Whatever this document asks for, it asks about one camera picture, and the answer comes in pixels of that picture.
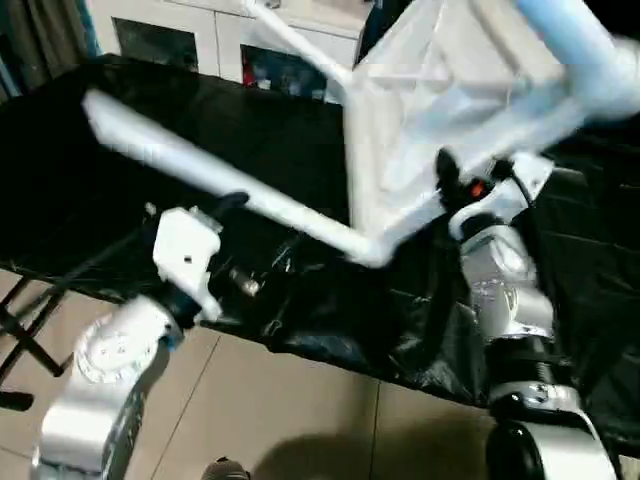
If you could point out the black folding chair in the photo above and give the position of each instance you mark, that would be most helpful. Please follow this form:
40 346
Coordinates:
25 340

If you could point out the dark left robot foot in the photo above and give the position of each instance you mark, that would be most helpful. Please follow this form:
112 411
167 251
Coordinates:
227 470

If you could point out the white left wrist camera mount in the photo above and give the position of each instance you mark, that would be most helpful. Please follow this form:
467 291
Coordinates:
185 250

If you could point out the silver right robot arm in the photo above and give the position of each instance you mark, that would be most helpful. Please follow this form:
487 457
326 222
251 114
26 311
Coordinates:
510 290

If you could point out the small red bottle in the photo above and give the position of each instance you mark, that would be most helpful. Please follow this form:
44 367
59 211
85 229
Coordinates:
248 74

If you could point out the black work mat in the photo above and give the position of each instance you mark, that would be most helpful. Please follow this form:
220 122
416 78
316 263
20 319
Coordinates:
225 125

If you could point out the blue vertical panel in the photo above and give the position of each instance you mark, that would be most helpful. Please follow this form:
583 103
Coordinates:
372 20

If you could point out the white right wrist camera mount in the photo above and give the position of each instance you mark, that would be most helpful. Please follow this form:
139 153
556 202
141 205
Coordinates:
520 190

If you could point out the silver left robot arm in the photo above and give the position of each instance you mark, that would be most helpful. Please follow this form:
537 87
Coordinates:
110 360

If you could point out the white glass-door cabinet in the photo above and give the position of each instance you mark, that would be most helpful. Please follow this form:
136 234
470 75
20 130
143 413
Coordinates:
210 25

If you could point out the white plastic table leg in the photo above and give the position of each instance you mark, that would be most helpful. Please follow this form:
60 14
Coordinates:
300 35
200 160
565 20
605 85

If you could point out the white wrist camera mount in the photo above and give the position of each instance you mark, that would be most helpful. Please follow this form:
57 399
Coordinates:
520 190
185 250

